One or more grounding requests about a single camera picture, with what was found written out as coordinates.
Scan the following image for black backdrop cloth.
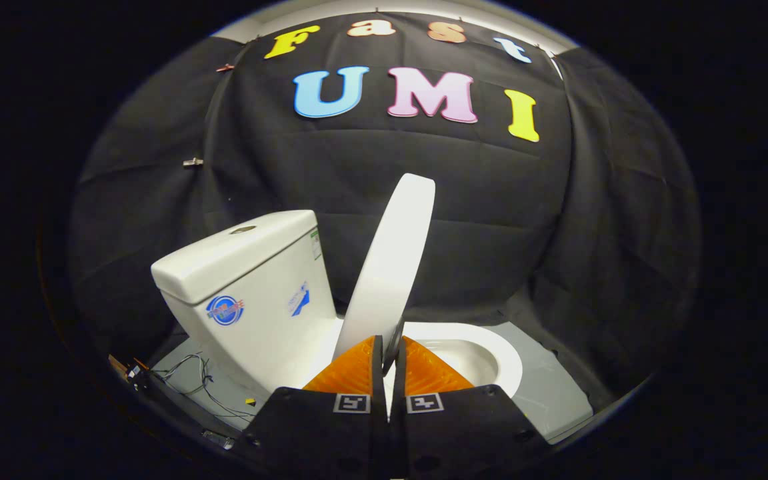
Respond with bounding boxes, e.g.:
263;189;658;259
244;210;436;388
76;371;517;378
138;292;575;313
67;10;703;414

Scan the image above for small dark wired device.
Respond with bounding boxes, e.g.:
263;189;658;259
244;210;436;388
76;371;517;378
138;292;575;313
108;353;153;391

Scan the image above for white toilet lid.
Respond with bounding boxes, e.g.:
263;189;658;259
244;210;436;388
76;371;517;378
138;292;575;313
332;173;437;374

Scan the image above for white ceramic toilet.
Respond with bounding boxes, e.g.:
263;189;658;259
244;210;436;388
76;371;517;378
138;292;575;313
151;210;525;407

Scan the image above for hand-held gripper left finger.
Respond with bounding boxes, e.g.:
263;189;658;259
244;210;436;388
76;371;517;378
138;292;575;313
241;335;391;480

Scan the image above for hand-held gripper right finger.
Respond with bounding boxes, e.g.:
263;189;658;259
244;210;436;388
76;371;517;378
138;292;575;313
389;335;551;480

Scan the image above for thin tangled cables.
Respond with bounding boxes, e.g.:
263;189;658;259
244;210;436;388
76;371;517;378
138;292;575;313
151;352;258;422

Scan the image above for white toilet seat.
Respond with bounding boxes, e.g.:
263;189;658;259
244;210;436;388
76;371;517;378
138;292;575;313
401;322;523;401

